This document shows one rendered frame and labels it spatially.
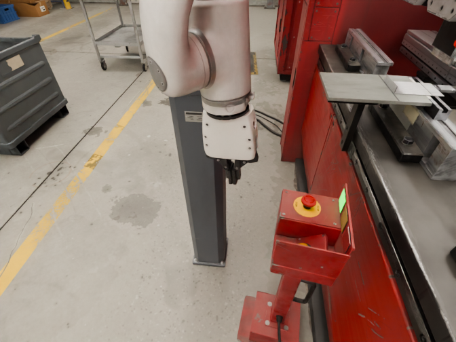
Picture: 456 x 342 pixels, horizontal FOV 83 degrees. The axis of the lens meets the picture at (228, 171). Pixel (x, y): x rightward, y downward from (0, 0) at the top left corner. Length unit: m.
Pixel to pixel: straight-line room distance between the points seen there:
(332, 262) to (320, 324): 0.75
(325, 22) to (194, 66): 1.37
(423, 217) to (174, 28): 0.60
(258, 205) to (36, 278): 1.30
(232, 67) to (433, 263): 0.50
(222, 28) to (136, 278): 1.34
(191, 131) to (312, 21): 1.05
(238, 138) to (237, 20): 0.18
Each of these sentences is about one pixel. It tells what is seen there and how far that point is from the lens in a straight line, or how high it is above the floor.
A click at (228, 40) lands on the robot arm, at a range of 0.38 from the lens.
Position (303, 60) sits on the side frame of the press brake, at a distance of 1.72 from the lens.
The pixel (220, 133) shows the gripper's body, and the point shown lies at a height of 1.06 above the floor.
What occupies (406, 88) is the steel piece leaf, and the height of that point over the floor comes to 1.00.
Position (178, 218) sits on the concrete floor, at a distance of 1.70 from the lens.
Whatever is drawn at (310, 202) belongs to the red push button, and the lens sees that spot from 0.71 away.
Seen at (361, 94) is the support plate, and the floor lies 1.00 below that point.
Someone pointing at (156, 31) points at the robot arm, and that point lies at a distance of 0.34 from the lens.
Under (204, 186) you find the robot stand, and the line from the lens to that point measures 1.01.
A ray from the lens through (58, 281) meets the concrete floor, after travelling 1.70.
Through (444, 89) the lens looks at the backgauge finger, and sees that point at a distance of 0.97.
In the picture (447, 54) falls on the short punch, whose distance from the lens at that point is 0.89.
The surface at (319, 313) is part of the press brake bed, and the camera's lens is 1.41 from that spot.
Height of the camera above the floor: 1.32
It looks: 42 degrees down
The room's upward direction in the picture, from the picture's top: straight up
